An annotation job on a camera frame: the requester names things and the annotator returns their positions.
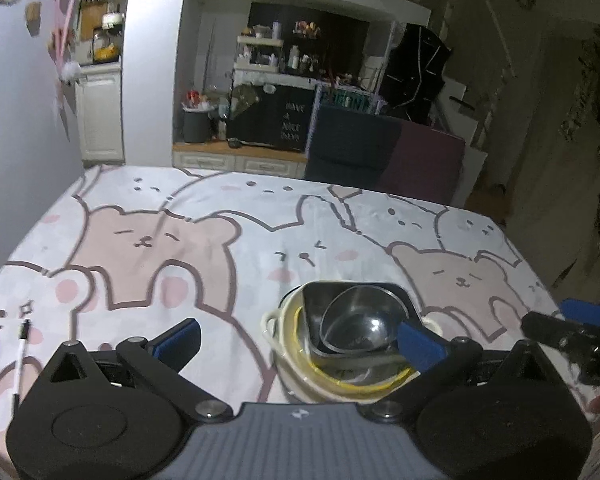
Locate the white pen with black cap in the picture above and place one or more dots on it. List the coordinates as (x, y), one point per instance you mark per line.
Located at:
(21, 360)

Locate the wooden-topped low cabinet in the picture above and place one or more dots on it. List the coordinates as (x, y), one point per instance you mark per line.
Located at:
(240, 160)

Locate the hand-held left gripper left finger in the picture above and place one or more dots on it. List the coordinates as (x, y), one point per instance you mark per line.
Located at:
(180, 340)

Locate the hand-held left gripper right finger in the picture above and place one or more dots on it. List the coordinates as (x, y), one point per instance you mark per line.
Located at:
(420, 347)

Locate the black vest with white trim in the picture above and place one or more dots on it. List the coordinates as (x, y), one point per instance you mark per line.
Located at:
(415, 70)

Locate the white kitchen cabinet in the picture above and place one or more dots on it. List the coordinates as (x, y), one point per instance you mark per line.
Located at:
(100, 115)

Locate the grey trash bin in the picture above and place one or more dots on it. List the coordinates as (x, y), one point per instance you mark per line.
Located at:
(197, 127)

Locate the black lettered cabinet cover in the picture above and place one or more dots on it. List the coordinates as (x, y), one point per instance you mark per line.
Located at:
(270, 120)

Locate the green sign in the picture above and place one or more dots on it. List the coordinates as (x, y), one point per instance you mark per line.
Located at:
(345, 102)

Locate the round steel bowl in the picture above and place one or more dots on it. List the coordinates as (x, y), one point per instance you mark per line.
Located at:
(357, 325)

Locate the bear printed tablecloth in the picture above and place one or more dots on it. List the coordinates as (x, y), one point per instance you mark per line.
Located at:
(180, 240)

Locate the purple chair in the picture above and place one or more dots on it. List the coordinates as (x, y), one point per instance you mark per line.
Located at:
(425, 165)

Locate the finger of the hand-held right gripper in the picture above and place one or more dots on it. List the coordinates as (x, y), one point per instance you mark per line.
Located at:
(550, 329)
(587, 312)

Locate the dark chair back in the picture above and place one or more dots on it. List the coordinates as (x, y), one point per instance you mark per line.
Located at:
(355, 145)

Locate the pink ribbon with white pompom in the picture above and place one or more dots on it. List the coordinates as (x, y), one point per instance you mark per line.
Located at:
(69, 67)

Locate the white shelf rack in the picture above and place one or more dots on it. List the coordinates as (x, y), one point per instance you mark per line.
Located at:
(257, 55)

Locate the hanging clothes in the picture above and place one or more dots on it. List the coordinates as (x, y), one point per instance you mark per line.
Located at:
(587, 85)

